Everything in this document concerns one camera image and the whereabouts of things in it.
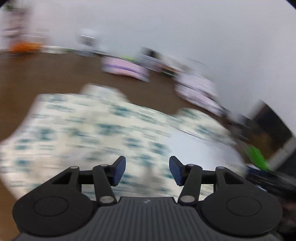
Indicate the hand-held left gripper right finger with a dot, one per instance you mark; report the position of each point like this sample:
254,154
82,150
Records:
175,170

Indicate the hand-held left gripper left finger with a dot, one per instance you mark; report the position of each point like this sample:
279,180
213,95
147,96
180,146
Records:
119,170

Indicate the cream floral garment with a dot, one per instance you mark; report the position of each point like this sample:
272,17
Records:
69,129

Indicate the pink floral white dress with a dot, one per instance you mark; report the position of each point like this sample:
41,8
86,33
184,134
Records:
198,92

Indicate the pink mesh tank top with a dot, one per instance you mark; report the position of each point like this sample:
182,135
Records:
124,68

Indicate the green plastic object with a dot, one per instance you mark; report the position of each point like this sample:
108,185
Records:
256,156

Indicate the cardboard box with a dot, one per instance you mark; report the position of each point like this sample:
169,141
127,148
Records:
272,127

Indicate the grey tin box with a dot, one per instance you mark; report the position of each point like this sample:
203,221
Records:
150,59

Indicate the pile of small oranges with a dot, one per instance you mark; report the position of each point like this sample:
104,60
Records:
25,47

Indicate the white robot-shaped camera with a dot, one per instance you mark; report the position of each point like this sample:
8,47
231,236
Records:
89,40

